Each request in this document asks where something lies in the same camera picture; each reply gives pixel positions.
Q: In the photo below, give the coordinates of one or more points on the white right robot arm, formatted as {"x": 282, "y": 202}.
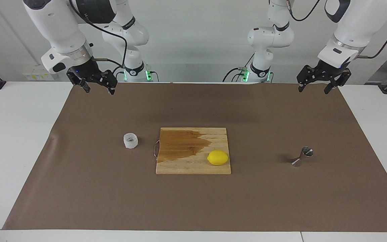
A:
{"x": 59, "y": 27}

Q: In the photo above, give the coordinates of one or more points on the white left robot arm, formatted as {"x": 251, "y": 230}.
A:
{"x": 270, "y": 37}

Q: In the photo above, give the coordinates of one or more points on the white socket box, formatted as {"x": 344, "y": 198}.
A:
{"x": 32, "y": 75}

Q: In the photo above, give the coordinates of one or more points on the brown paper mat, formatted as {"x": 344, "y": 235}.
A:
{"x": 193, "y": 201}

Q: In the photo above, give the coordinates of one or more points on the wooden cutting board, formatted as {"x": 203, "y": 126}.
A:
{"x": 186, "y": 164}

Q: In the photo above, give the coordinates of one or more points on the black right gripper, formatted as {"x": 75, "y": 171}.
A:
{"x": 87, "y": 71}

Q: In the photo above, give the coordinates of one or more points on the steel jigger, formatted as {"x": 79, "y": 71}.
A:
{"x": 305, "y": 153}

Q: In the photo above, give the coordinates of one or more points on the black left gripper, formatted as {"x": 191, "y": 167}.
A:
{"x": 329, "y": 72}

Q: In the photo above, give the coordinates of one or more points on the yellow lemon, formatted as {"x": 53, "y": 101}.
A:
{"x": 218, "y": 158}

